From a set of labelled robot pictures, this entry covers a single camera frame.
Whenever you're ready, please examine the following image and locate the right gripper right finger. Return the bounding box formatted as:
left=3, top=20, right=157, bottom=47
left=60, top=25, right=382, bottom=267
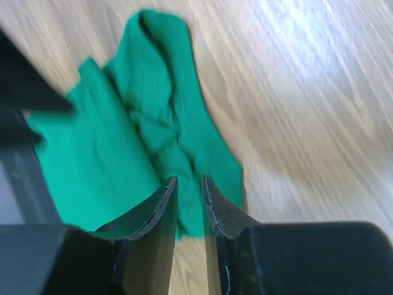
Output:
left=202, top=176, right=392, bottom=294

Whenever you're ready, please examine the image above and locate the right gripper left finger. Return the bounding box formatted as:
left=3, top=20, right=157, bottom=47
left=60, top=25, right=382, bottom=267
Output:
left=1, top=177, right=178, bottom=294

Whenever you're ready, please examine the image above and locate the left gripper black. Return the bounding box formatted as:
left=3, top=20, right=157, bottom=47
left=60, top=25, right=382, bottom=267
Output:
left=1, top=32, right=72, bottom=224

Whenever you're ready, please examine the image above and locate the green t-shirt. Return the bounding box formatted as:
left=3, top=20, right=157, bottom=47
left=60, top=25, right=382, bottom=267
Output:
left=27, top=10, right=243, bottom=238

